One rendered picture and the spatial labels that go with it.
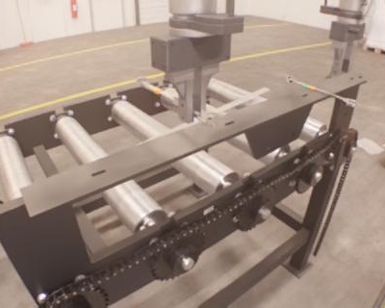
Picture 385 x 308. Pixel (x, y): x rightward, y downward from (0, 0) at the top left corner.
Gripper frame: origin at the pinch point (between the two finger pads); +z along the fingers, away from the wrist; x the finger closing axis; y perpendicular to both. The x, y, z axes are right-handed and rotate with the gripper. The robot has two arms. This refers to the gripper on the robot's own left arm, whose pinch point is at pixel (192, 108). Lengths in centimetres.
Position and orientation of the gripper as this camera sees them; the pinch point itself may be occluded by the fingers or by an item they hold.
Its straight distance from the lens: 53.9
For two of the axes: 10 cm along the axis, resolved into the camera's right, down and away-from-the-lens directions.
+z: 0.0, 8.5, 5.3
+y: -6.1, -4.2, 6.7
